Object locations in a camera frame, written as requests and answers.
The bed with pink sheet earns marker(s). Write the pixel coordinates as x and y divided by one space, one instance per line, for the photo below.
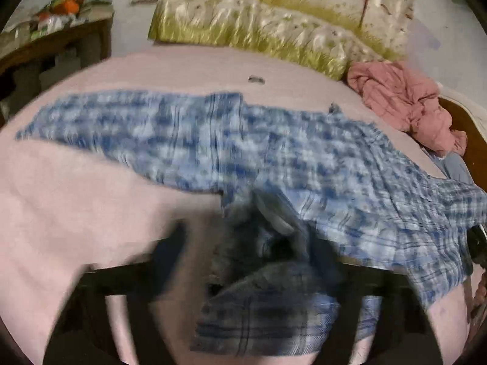
76 197

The black jacket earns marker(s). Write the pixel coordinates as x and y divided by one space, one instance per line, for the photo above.
477 251

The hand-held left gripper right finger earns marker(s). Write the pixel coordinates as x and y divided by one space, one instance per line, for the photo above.
380 279

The pile of desk clutter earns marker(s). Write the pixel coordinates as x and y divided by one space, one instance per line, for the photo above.
45 19

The tree print curtain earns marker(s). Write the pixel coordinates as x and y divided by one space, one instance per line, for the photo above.
266 19

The pink quilt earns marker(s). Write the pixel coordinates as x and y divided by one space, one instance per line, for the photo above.
399 95

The wooden desk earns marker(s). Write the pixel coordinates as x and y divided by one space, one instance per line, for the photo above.
57 38

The blue plaid shirt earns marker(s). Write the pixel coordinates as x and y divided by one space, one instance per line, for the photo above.
304 152

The wooden headboard with white trim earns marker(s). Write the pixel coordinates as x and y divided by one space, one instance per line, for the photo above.
470 137

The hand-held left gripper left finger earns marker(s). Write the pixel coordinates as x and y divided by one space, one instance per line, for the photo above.
167 262

